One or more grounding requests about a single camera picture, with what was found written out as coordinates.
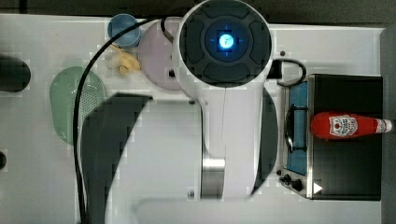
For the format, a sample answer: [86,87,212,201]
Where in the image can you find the red plush ketchup bottle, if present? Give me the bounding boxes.
[310,112,395,140]

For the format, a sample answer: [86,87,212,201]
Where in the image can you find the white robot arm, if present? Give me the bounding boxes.
[172,0,274,200]

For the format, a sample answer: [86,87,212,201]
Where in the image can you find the black toaster oven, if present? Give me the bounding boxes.
[277,74,383,201]

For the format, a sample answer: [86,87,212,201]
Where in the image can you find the lavender plate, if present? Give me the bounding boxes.
[138,17,181,91]

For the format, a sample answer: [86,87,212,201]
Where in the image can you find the blue bowl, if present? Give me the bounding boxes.
[107,13,142,49]

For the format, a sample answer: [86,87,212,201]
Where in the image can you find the green perforated colander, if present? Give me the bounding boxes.
[49,66,107,145]

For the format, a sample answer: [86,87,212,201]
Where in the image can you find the black pot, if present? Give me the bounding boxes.
[0,55,31,92]

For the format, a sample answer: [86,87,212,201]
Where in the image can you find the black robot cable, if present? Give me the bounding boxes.
[72,17,176,224]

